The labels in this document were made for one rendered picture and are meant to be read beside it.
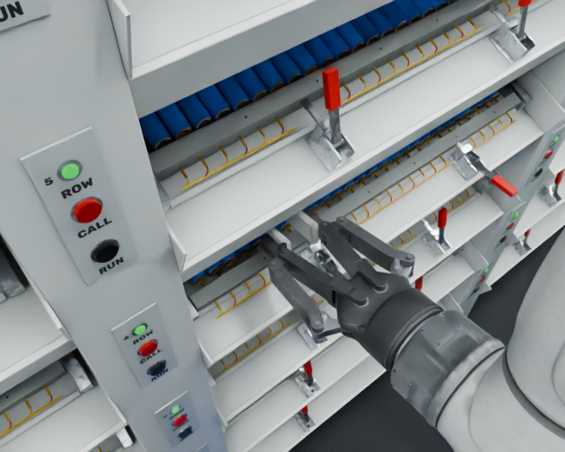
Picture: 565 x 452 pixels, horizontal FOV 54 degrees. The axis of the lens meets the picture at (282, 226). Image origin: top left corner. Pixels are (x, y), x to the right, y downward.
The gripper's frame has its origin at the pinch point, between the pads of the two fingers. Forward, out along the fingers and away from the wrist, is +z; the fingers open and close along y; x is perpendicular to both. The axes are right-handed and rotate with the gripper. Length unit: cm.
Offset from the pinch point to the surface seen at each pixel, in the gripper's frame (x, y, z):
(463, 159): 5.5, -28.9, -2.0
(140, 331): -6.4, 19.5, -7.1
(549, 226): 64, -85, 7
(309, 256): 5.8, -2.4, -1.3
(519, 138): 8.1, -41.2, -2.7
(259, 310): 7.8, 6.1, -2.4
